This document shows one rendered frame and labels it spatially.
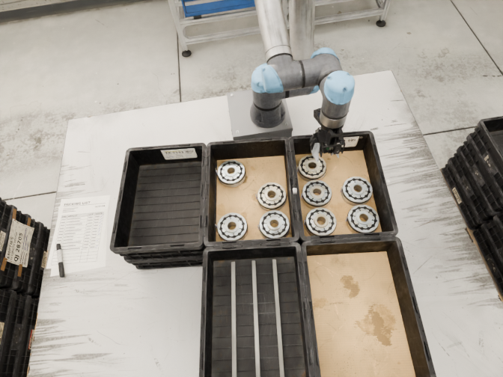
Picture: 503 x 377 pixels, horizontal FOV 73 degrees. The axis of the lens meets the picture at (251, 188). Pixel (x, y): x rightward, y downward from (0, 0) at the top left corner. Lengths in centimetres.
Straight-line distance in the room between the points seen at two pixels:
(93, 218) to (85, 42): 233
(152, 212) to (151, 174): 16
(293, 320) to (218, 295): 24
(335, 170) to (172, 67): 203
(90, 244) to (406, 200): 125
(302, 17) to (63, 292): 128
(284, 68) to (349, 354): 82
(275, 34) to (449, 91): 207
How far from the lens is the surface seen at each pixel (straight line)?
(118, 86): 304
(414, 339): 111
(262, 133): 141
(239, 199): 123
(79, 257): 148
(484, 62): 326
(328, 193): 121
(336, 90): 90
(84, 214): 155
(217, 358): 111
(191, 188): 128
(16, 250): 204
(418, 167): 154
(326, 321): 111
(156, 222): 126
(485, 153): 195
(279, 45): 100
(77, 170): 169
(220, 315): 112
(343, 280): 114
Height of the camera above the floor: 192
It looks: 61 degrees down
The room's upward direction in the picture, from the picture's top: 9 degrees counter-clockwise
